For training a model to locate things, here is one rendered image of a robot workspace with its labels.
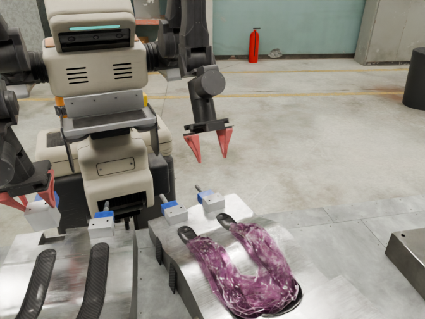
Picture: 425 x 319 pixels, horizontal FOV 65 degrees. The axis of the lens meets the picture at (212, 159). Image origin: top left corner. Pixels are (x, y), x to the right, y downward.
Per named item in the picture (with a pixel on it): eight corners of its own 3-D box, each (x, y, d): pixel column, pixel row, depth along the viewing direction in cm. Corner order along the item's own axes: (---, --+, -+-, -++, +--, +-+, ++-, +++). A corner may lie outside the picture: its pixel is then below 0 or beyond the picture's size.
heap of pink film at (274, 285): (177, 244, 77) (175, 218, 73) (242, 220, 84) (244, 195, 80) (236, 341, 57) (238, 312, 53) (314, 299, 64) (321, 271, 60)
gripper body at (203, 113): (230, 125, 82) (225, 95, 82) (191, 131, 79) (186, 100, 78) (221, 126, 88) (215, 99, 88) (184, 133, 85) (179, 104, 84)
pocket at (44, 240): (47, 243, 78) (42, 231, 76) (70, 240, 79) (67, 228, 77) (42, 257, 74) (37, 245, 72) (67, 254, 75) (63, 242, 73)
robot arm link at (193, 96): (204, 77, 86) (183, 80, 84) (214, 71, 80) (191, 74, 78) (209, 104, 87) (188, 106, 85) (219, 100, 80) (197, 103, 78)
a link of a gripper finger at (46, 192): (62, 215, 69) (43, 182, 63) (27, 223, 68) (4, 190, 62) (67, 192, 74) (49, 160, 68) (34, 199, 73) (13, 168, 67)
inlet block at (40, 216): (46, 190, 81) (36, 174, 78) (67, 186, 81) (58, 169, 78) (35, 232, 71) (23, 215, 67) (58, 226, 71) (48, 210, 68)
